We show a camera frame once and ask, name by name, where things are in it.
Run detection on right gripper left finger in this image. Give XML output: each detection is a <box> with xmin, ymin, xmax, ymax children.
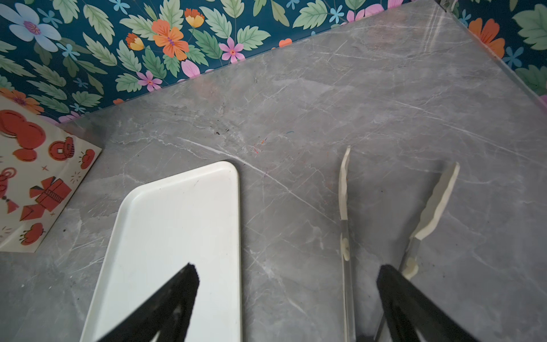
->
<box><xmin>101</xmin><ymin>264</ymin><xmax>199</xmax><ymax>341</ymax></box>

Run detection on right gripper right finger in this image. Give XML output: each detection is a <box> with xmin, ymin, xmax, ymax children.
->
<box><xmin>376</xmin><ymin>264</ymin><xmax>477</xmax><ymax>341</ymax></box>

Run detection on metal tongs with cream tips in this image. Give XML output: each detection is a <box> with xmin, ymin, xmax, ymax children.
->
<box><xmin>338</xmin><ymin>146</ymin><xmax>460</xmax><ymax>341</ymax></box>

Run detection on red white paper bag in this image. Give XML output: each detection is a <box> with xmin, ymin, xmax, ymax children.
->
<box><xmin>1</xmin><ymin>98</ymin><xmax>101</xmax><ymax>253</ymax></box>

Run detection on white rectangular tray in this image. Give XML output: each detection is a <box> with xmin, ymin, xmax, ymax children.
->
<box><xmin>81</xmin><ymin>161</ymin><xmax>242</xmax><ymax>341</ymax></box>

